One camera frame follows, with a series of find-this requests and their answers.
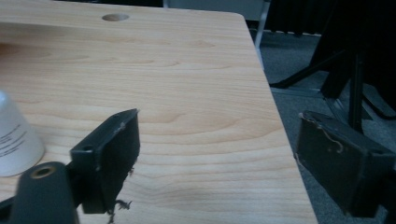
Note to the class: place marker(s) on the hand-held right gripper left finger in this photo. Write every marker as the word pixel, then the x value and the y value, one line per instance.
pixel 107 161

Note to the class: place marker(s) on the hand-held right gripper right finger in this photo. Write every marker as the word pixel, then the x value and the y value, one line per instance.
pixel 339 161

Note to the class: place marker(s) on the black metal stand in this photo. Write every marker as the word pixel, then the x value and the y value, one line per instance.
pixel 345 74

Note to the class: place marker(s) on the white paper cup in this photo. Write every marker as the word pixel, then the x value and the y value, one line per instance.
pixel 15 137

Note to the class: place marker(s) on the white table leg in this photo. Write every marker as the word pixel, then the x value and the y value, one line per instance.
pixel 261 34

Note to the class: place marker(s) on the dark curtain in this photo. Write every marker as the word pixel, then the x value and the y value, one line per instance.
pixel 294 15

